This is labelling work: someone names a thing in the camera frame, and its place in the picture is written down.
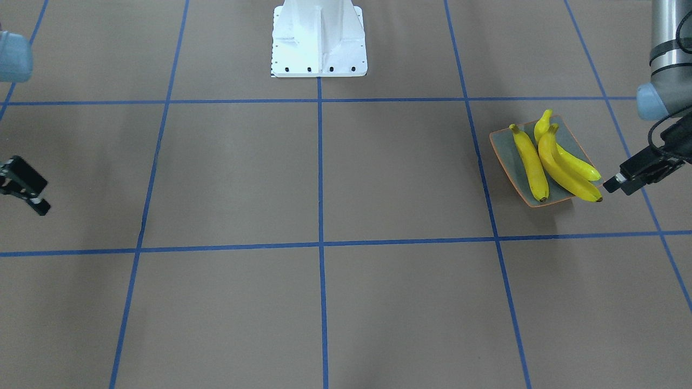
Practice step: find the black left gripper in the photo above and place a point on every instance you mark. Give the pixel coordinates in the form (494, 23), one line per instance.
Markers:
(644, 167)

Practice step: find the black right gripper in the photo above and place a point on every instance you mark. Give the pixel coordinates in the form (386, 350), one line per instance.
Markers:
(20, 180)

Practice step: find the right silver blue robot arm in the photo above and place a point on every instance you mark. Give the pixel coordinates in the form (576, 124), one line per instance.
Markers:
(16, 66)

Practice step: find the grey square plate orange rim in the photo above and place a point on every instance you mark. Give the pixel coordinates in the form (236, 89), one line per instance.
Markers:
(505, 150)

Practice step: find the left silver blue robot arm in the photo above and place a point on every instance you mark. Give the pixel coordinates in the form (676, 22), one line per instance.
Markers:
(664, 100)

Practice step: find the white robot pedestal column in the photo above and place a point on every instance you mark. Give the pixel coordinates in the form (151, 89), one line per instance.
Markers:
(318, 39)

